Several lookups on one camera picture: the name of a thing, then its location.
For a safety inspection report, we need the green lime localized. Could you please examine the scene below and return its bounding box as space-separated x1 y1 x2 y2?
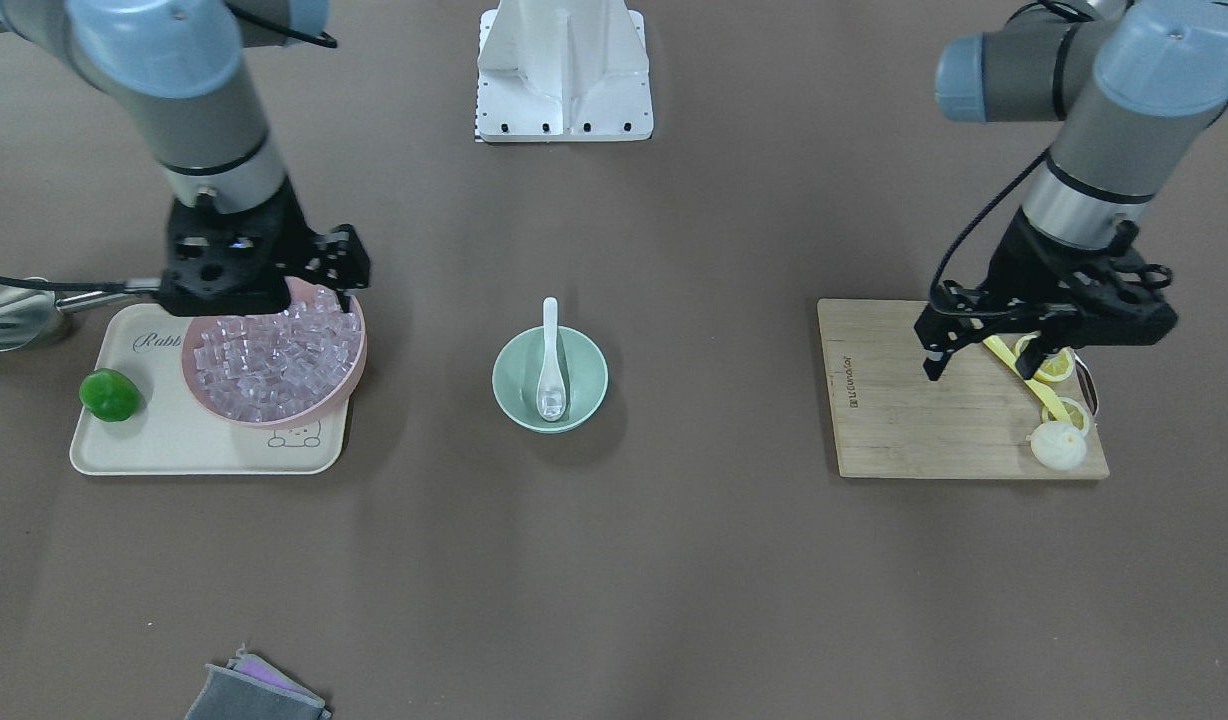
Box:
79 369 142 423

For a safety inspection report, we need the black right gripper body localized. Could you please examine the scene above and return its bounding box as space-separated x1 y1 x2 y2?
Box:
157 179 323 316

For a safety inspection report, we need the stainless steel ice scoop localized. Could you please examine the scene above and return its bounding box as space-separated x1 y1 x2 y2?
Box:
0 278 160 351

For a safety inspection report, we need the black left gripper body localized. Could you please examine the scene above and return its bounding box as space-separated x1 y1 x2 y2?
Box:
915 211 1178 351

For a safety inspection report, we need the bamboo cutting board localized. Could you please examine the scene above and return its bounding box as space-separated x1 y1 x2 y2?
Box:
818 299 1111 482

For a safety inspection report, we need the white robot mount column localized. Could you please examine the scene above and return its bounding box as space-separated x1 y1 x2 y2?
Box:
474 1 655 143

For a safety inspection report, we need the mint green bowl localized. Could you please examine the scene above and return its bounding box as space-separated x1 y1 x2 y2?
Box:
492 326 609 434

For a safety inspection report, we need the clear acrylic ice cube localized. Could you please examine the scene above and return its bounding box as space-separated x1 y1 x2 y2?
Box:
535 393 567 421

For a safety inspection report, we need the grey folded cloth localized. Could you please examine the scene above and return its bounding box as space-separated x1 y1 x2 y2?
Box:
184 648 332 719

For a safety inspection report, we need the yellow plastic knife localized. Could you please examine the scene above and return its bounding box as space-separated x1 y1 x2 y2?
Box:
982 334 1075 425

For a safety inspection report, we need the white ceramic spoon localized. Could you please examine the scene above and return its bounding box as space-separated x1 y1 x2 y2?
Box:
535 297 569 413

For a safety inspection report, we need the lemon slice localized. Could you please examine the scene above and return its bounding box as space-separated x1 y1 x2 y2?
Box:
1040 396 1093 436
1013 333 1076 383

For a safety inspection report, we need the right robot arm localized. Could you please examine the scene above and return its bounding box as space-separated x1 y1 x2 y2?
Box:
0 1 371 316

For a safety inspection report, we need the cream rectangular serving tray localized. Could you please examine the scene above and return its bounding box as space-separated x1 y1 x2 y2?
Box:
69 303 361 477

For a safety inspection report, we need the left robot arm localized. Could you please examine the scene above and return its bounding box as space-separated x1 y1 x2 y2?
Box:
914 1 1228 381

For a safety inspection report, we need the pink bowl of ice cubes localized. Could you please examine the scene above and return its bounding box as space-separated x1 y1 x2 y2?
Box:
181 279 368 430

